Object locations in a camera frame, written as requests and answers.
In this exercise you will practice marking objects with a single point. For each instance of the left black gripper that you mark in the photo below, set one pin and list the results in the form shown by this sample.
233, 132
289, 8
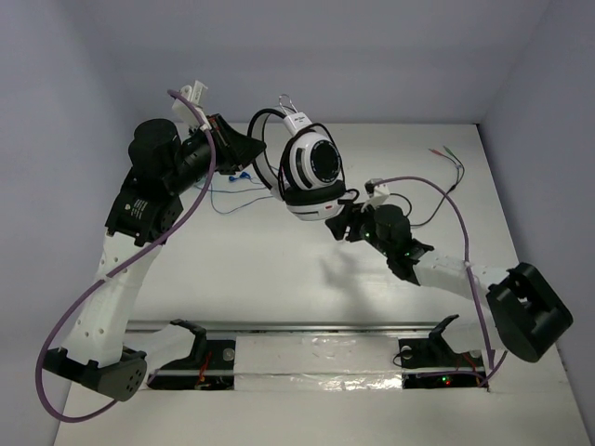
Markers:
222, 142

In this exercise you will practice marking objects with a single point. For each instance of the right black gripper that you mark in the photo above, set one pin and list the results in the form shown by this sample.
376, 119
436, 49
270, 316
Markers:
352, 215

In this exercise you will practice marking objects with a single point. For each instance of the white black headphones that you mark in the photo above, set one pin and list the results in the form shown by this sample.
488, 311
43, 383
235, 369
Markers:
310, 177

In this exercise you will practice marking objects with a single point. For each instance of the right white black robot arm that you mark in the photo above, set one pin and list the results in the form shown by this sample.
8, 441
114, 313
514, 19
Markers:
516, 308

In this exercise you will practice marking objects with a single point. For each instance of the aluminium rail front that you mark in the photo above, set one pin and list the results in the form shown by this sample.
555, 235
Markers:
261, 328

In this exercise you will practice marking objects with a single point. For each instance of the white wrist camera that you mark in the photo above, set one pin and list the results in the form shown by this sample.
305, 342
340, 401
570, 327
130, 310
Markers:
377, 194
188, 104

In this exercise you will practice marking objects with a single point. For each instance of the white foil-covered block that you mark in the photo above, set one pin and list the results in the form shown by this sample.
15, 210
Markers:
316, 363

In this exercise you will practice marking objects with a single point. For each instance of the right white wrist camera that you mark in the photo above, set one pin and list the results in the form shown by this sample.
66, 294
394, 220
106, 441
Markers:
377, 194

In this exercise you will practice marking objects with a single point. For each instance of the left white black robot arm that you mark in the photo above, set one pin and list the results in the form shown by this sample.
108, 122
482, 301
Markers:
145, 213

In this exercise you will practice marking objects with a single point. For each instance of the blue earphones with cable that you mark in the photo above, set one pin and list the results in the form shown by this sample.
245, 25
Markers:
241, 190

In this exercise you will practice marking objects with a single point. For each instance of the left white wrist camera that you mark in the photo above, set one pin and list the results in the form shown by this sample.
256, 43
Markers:
188, 104

